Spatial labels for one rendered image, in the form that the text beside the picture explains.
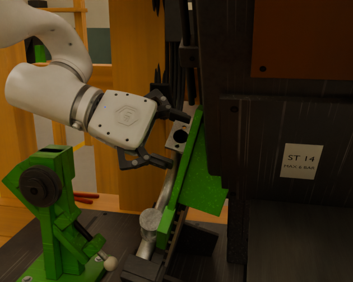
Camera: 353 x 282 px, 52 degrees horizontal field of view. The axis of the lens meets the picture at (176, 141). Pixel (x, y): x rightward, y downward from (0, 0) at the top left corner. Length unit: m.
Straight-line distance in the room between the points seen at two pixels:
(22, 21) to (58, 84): 0.12
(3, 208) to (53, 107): 0.57
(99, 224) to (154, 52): 0.45
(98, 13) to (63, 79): 11.11
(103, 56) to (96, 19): 1.09
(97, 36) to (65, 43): 11.12
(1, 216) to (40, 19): 0.65
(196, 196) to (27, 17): 0.37
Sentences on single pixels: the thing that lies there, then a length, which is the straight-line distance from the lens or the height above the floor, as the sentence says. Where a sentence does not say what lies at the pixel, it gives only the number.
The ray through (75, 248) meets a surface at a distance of 0.73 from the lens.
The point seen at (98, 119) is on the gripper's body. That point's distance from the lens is 0.64.
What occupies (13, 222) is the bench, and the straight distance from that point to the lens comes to 1.09.
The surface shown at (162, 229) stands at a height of 1.09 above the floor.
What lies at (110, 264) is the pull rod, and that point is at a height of 0.95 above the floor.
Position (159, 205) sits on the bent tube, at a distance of 0.72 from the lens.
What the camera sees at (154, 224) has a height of 1.08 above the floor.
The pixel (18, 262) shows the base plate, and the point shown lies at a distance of 0.89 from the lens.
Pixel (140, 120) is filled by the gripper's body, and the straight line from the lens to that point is 0.63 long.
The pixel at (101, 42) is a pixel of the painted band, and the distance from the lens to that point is 11.78.
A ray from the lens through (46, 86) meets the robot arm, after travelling 0.67.
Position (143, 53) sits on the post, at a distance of 0.92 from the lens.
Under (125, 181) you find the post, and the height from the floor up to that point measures 0.97.
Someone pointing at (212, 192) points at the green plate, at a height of 1.14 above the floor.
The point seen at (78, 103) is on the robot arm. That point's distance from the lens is 0.65.
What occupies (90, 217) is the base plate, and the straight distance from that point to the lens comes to 1.01.
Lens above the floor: 1.39
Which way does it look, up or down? 18 degrees down
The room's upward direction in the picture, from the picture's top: straight up
